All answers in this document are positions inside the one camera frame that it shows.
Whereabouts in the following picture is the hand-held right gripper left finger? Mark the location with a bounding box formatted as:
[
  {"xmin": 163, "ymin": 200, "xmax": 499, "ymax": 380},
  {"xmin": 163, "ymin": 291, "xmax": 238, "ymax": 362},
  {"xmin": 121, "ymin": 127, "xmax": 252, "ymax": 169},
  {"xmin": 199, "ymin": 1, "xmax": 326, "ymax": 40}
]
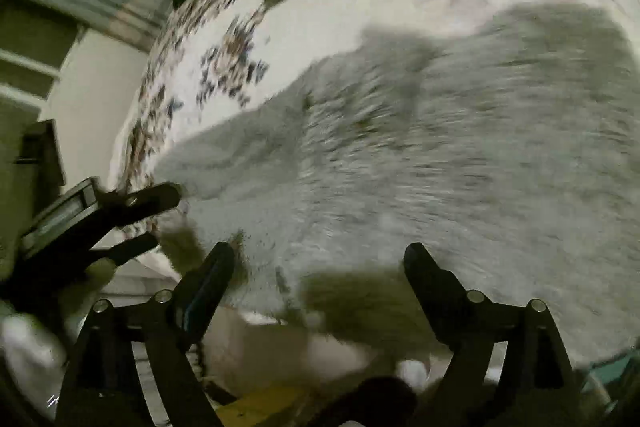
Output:
[{"xmin": 55, "ymin": 241, "xmax": 237, "ymax": 427}]

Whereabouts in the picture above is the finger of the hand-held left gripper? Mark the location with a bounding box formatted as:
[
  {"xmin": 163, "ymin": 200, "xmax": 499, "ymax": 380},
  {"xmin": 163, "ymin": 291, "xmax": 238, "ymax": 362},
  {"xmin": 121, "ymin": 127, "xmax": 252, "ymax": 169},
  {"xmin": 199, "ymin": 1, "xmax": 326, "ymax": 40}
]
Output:
[
  {"xmin": 87, "ymin": 232, "xmax": 160, "ymax": 269},
  {"xmin": 100, "ymin": 183, "xmax": 182, "ymax": 233}
]

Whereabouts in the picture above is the yellow object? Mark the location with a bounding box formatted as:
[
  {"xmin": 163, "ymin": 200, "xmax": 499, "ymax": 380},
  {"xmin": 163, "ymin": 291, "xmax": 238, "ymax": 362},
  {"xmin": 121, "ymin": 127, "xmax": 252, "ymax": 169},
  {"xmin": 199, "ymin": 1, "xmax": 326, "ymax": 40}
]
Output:
[{"xmin": 220, "ymin": 384, "xmax": 321, "ymax": 427}]

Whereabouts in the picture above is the grey fluffy towel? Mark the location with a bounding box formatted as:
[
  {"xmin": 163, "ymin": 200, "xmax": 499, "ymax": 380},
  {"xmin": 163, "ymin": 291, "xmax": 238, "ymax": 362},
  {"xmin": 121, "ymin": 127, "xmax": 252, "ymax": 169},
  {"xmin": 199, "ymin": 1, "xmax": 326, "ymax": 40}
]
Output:
[{"xmin": 152, "ymin": 2, "xmax": 640, "ymax": 358}]

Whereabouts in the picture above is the floral printed bed sheet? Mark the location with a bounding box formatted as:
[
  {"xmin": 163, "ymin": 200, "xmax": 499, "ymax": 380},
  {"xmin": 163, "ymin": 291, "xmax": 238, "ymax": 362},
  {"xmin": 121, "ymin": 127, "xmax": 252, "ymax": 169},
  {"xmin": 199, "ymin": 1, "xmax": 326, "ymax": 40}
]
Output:
[{"xmin": 112, "ymin": 0, "xmax": 640, "ymax": 278}]

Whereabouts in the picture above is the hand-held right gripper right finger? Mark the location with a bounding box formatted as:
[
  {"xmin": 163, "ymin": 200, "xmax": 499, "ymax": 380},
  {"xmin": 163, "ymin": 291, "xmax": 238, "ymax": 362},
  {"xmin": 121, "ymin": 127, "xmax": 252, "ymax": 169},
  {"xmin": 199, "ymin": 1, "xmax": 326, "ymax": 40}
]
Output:
[{"xmin": 403, "ymin": 242, "xmax": 583, "ymax": 427}]

